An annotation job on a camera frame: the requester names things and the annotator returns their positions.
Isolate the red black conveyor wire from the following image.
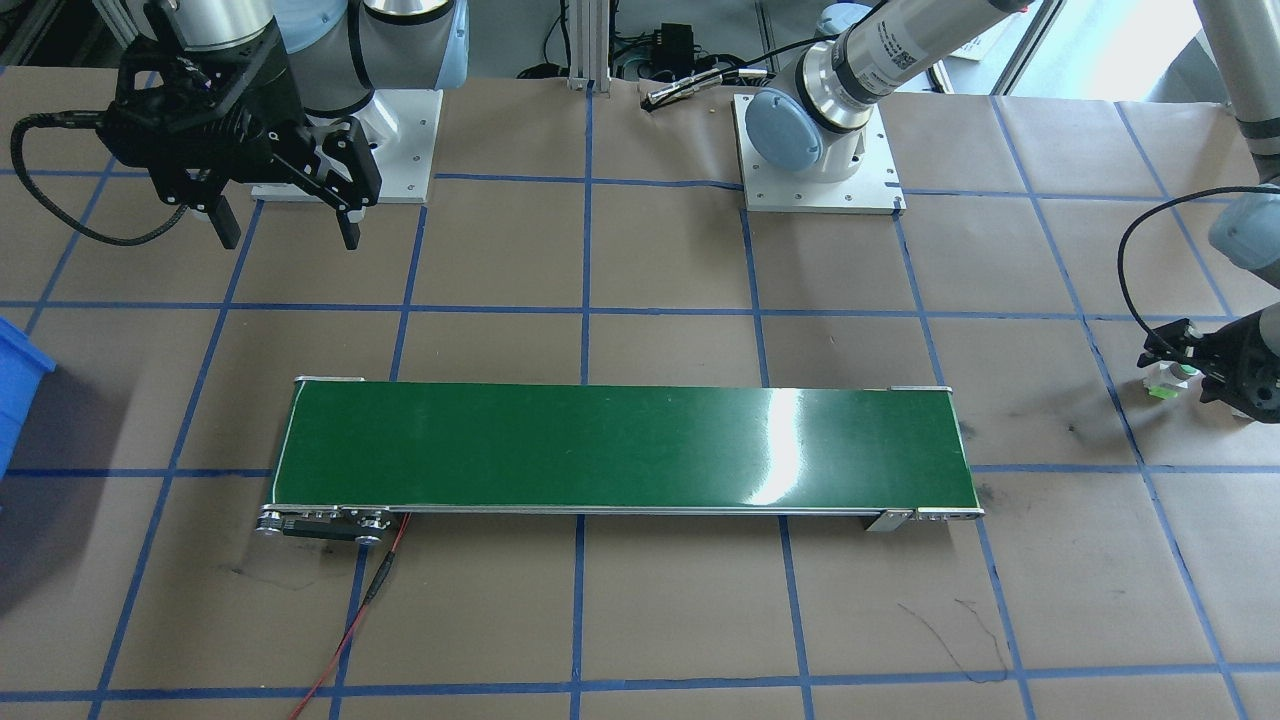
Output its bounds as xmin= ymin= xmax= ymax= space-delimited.
xmin=288 ymin=512 xmax=411 ymax=720

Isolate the blue plastic bin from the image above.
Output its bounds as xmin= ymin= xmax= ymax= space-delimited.
xmin=0 ymin=315 xmax=57 ymax=482

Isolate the green conveyor belt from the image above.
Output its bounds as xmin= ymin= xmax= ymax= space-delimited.
xmin=255 ymin=375 xmax=986 ymax=547

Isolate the cable with silver connector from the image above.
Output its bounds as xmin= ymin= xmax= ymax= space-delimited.
xmin=640 ymin=65 xmax=772 ymax=112

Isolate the black adapter inside frame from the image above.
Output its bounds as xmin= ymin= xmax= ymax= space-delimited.
xmin=655 ymin=25 xmax=702 ymax=67

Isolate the green push button white base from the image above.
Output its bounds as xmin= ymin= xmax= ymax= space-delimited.
xmin=1143 ymin=360 xmax=1199 ymax=403

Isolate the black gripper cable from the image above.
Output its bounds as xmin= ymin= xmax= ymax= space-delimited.
xmin=10 ymin=110 xmax=191 ymax=248
xmin=1118 ymin=185 xmax=1267 ymax=342

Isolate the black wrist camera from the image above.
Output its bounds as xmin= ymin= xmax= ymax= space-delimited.
xmin=100 ymin=98 xmax=153 ymax=167

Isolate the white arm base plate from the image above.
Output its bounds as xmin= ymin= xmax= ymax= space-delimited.
xmin=250 ymin=90 xmax=444 ymax=206
xmin=733 ymin=92 xmax=907 ymax=217

